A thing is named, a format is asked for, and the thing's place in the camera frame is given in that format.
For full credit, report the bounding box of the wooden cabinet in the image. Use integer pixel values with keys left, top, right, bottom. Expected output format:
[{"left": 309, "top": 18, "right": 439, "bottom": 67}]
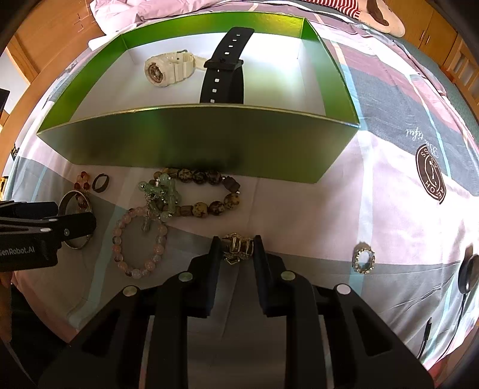
[{"left": 402, "top": 7, "right": 459, "bottom": 75}]

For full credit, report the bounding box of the wooden wardrobe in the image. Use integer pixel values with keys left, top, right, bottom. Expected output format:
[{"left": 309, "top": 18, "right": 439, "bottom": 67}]
[{"left": 0, "top": 0, "right": 107, "bottom": 180}]

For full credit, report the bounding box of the brown bead bracelet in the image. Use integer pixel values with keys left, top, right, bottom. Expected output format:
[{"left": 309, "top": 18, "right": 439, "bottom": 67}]
[{"left": 151, "top": 168, "right": 242, "bottom": 221}]

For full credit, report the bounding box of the black wristwatch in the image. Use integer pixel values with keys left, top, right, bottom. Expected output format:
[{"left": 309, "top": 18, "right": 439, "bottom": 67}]
[{"left": 199, "top": 27, "right": 255, "bottom": 104}]

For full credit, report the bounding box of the pale pink quilt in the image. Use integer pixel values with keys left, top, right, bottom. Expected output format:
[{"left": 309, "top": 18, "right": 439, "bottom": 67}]
[{"left": 88, "top": 0, "right": 225, "bottom": 49}]

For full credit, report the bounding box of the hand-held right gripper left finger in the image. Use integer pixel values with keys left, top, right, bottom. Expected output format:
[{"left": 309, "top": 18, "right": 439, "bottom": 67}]
[{"left": 37, "top": 235, "right": 225, "bottom": 389}]

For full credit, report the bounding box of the wooden slatted frame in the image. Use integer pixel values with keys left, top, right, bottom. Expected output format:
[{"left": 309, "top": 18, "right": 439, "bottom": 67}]
[{"left": 445, "top": 37, "right": 479, "bottom": 124}]

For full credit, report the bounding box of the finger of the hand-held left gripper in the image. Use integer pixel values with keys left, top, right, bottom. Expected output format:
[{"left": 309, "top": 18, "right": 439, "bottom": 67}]
[
  {"left": 0, "top": 201, "right": 59, "bottom": 219},
  {"left": 0, "top": 212, "right": 97, "bottom": 243}
]

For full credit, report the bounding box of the gold chain bracelet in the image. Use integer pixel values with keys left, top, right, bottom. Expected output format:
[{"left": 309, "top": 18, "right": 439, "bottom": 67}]
[{"left": 222, "top": 232, "right": 256, "bottom": 267}]

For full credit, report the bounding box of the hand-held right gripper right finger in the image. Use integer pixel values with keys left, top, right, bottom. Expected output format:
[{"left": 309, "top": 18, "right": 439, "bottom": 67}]
[{"left": 252, "top": 235, "right": 435, "bottom": 389}]

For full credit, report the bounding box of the white wristwatch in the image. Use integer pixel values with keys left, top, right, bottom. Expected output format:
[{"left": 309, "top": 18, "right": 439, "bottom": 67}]
[{"left": 144, "top": 50, "right": 210, "bottom": 87}]

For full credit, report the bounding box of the green cardboard box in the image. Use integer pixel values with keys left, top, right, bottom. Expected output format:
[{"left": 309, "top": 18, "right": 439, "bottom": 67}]
[{"left": 36, "top": 12, "right": 360, "bottom": 185}]

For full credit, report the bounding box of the round rhinestone ring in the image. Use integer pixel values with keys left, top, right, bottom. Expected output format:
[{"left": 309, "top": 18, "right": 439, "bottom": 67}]
[{"left": 352, "top": 242, "right": 377, "bottom": 275}]

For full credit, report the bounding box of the brown cream plush toy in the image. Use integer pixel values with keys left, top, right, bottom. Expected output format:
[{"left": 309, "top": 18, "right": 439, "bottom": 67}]
[{"left": 299, "top": 0, "right": 407, "bottom": 37}]

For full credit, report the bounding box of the red orange bead bracelet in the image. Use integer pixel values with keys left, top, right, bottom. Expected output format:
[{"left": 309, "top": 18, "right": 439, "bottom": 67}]
[{"left": 74, "top": 171, "right": 92, "bottom": 210}]

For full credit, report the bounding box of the pink bead bracelet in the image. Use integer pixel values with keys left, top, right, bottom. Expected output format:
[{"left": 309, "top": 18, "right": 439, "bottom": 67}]
[{"left": 112, "top": 206, "right": 169, "bottom": 279}]

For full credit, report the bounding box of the silver metal bangle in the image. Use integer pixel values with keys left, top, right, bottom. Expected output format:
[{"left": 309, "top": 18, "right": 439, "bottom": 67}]
[{"left": 58, "top": 190, "right": 94, "bottom": 250}]

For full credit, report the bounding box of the pale green bead bracelet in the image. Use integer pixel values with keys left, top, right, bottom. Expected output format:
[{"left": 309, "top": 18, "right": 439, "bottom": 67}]
[{"left": 138, "top": 175, "right": 184, "bottom": 222}]

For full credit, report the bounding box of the printed patchwork bedsheet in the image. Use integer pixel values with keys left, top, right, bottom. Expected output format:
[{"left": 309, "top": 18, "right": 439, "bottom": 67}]
[{"left": 7, "top": 0, "right": 479, "bottom": 375}]

